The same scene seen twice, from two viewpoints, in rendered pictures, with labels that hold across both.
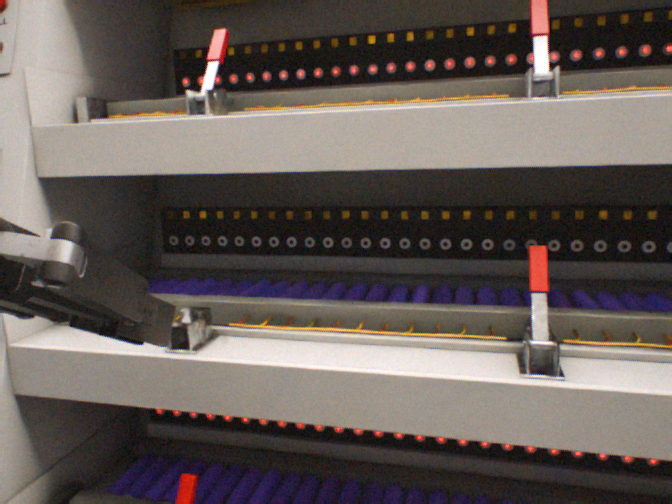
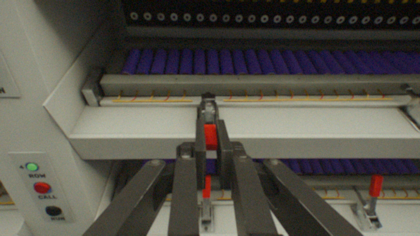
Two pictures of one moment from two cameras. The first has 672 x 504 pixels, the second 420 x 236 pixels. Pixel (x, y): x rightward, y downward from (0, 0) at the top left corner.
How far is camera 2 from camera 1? 0.30 m
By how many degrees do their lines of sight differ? 39
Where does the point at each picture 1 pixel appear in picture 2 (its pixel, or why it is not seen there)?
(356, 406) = (319, 150)
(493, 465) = not seen: hidden behind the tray
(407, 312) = (334, 84)
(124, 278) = (311, 201)
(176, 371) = not seen: hidden behind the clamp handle
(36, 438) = (99, 168)
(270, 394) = (269, 149)
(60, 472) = (113, 173)
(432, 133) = not seen: outside the picture
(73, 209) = (60, 6)
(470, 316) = (370, 84)
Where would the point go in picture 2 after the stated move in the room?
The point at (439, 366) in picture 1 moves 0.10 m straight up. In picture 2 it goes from (369, 126) to (408, 41)
